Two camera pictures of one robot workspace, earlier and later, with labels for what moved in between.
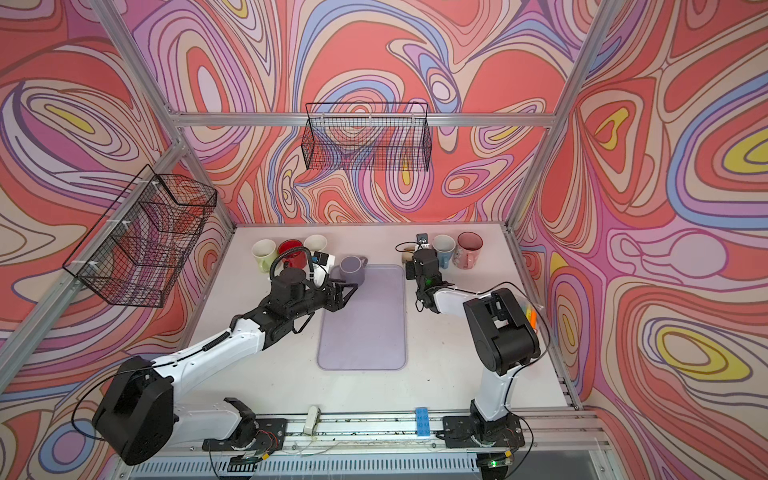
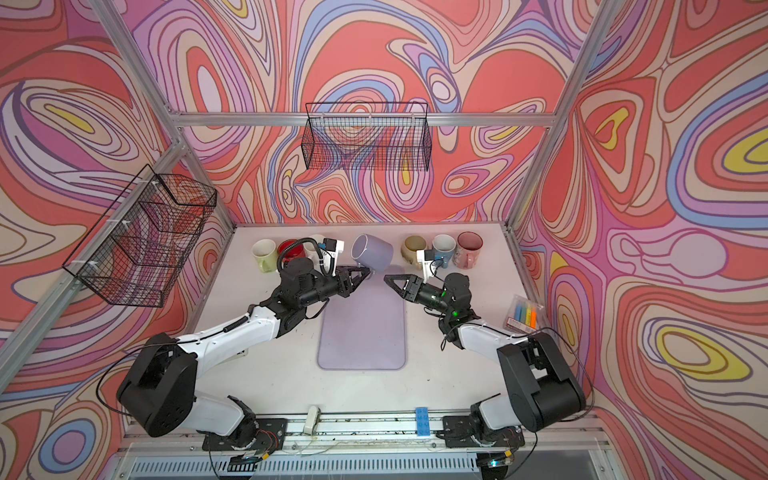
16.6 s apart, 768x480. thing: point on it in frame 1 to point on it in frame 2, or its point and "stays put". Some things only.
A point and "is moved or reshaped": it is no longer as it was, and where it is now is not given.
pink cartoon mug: (467, 254) stays put
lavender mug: (353, 269) is moved or reshaped
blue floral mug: (444, 245) stays put
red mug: (296, 259) stays put
